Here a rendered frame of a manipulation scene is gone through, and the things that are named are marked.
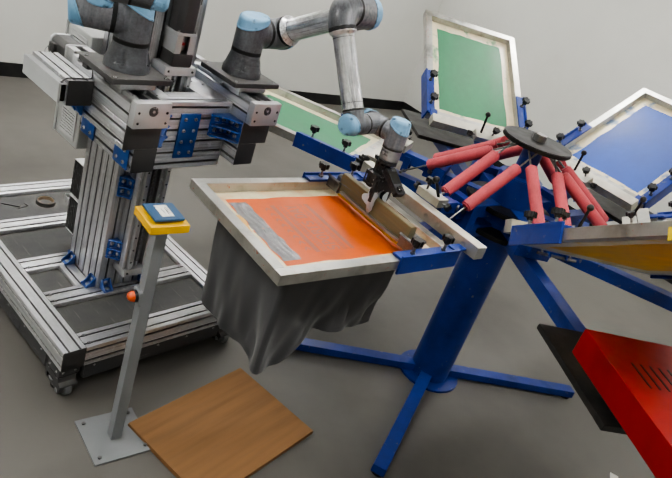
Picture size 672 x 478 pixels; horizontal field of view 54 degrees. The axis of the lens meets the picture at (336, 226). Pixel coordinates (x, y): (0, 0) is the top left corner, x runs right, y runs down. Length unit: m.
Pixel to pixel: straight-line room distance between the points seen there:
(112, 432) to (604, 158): 2.71
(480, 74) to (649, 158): 1.01
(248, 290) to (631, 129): 2.49
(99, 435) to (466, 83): 2.56
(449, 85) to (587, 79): 3.09
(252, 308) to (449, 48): 2.24
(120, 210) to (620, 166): 2.47
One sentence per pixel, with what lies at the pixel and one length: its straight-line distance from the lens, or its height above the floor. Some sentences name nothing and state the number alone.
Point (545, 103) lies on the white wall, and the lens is 6.88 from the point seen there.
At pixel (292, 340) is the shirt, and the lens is 2.23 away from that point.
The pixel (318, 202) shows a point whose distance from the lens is 2.47.
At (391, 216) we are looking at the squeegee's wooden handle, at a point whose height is 1.04.
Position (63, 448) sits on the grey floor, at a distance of 2.64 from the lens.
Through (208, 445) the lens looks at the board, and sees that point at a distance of 2.69.
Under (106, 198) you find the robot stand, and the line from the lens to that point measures 2.80.
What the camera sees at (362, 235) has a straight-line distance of 2.34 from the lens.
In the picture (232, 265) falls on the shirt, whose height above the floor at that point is 0.78.
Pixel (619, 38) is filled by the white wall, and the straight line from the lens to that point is 6.60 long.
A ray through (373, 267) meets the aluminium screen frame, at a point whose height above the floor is 0.98.
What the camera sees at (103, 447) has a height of 0.01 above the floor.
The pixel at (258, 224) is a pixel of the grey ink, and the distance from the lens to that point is 2.17.
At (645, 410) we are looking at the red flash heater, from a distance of 1.85.
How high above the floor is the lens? 1.95
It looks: 25 degrees down
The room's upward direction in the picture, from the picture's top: 20 degrees clockwise
